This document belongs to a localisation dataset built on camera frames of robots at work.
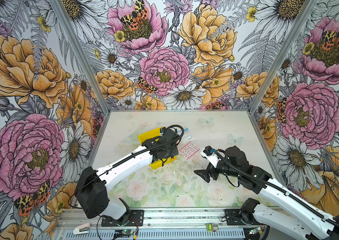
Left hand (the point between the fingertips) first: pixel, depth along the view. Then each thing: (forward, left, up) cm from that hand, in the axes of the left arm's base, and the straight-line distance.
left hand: (171, 153), depth 81 cm
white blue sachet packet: (+22, -11, -14) cm, 28 cm away
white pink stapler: (-31, +41, -13) cm, 53 cm away
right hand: (-10, -14, +3) cm, 18 cm away
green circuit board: (-33, +21, -15) cm, 41 cm away
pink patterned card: (+10, -12, -15) cm, 21 cm away
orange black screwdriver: (-3, -1, -1) cm, 3 cm away
